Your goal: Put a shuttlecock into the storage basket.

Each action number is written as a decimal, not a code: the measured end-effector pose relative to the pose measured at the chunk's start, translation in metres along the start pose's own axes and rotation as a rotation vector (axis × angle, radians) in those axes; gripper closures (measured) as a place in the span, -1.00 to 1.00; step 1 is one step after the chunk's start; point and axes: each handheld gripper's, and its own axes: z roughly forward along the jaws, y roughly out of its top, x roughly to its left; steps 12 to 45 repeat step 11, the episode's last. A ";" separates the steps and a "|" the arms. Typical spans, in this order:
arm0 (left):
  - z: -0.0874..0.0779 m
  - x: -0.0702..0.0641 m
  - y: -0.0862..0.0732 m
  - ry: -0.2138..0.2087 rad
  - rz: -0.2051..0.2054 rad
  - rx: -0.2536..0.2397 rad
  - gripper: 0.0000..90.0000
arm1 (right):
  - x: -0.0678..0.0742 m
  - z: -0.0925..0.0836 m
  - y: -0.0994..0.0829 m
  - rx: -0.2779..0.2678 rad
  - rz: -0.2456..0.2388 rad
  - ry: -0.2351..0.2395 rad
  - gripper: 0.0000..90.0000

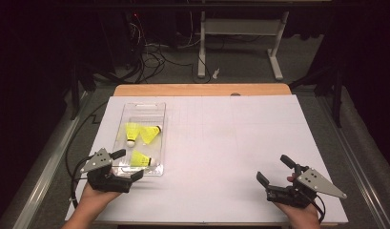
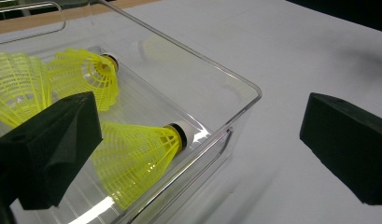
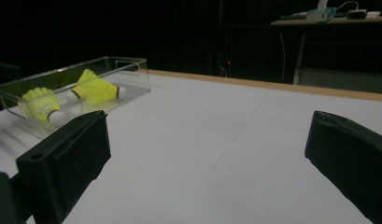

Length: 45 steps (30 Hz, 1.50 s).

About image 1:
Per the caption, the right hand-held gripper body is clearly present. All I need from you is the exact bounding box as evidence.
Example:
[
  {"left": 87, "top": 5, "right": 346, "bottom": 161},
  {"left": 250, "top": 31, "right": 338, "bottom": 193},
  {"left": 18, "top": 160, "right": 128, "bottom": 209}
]
[{"left": 266, "top": 164, "right": 348, "bottom": 210}]

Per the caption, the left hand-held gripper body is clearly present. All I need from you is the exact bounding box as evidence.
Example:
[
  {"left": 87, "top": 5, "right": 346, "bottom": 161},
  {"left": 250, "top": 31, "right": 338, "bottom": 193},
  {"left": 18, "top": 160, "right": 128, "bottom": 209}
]
[{"left": 79, "top": 147, "right": 133, "bottom": 195}]

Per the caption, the yellow shuttlecock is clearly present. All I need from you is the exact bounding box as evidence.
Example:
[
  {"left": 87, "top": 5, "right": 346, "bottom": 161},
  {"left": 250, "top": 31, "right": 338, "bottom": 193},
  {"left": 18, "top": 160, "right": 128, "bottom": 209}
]
[
  {"left": 124, "top": 122, "right": 141, "bottom": 148},
  {"left": 139, "top": 124, "right": 163, "bottom": 146},
  {"left": 130, "top": 149, "right": 157, "bottom": 169}
]

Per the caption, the clear plastic tray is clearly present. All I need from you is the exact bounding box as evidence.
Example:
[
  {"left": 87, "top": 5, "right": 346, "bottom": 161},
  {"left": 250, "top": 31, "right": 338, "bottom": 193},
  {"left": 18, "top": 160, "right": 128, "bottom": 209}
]
[{"left": 112, "top": 101, "right": 168, "bottom": 177}]

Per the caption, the person's right hand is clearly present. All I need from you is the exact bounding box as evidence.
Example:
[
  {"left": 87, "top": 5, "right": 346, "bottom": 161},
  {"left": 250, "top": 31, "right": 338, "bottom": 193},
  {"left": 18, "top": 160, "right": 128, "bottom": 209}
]
[{"left": 273, "top": 174, "right": 321, "bottom": 223}]

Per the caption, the person's left hand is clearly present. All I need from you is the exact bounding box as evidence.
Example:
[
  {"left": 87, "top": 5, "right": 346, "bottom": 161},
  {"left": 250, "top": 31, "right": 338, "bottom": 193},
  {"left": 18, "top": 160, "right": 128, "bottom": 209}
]
[{"left": 77, "top": 167, "right": 123, "bottom": 213}]

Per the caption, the white board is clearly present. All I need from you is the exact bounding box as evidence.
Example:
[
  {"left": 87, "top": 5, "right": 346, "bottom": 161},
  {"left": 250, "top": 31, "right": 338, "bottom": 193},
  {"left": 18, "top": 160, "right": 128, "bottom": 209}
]
[{"left": 64, "top": 94, "right": 349, "bottom": 224}]

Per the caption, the dark metal stand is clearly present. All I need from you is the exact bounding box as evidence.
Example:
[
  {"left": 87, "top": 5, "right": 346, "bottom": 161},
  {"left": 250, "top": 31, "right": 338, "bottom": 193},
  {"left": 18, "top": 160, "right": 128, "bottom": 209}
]
[
  {"left": 289, "top": 61, "right": 344, "bottom": 129},
  {"left": 69, "top": 61, "right": 115, "bottom": 121}
]

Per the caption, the wooden table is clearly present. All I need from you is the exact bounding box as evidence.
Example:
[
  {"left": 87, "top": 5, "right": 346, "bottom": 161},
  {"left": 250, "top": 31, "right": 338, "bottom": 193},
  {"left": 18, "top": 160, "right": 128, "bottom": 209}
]
[{"left": 98, "top": 83, "right": 340, "bottom": 228}]

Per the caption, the dark equipment rack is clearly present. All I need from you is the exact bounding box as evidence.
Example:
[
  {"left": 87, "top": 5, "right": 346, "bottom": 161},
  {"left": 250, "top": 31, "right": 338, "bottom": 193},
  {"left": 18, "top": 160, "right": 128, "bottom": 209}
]
[{"left": 98, "top": 9, "right": 146, "bottom": 70}]

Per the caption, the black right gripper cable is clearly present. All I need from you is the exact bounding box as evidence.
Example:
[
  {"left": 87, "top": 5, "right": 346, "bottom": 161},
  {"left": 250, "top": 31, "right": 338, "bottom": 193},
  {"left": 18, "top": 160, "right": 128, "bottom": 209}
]
[{"left": 305, "top": 192, "right": 326, "bottom": 223}]

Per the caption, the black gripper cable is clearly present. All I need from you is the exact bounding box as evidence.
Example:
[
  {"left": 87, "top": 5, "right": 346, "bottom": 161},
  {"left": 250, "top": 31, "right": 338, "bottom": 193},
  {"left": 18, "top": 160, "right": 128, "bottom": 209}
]
[
  {"left": 305, "top": 192, "right": 326, "bottom": 223},
  {"left": 64, "top": 100, "right": 110, "bottom": 211}
]

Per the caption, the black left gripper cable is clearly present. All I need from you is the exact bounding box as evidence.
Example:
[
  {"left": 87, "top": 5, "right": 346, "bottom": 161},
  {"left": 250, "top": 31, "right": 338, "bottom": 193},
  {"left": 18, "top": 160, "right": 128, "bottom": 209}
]
[{"left": 64, "top": 100, "right": 110, "bottom": 211}]

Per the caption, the grey metal floor rail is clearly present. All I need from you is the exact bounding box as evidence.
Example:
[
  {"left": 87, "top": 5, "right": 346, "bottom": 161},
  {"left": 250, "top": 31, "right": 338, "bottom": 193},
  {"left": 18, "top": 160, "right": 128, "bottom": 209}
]
[
  {"left": 316, "top": 94, "right": 390, "bottom": 229},
  {"left": 10, "top": 90, "right": 91, "bottom": 229}
]

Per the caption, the tangle of floor cables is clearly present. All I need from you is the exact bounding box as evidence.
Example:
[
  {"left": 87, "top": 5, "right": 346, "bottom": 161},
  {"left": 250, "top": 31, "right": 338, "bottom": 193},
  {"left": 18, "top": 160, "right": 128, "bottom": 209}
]
[{"left": 127, "top": 12, "right": 213, "bottom": 84}]

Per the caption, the white metal stand frame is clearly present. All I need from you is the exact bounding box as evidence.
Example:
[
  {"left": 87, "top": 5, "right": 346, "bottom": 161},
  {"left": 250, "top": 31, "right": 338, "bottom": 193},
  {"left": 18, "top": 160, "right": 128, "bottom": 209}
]
[{"left": 196, "top": 10, "right": 285, "bottom": 81}]

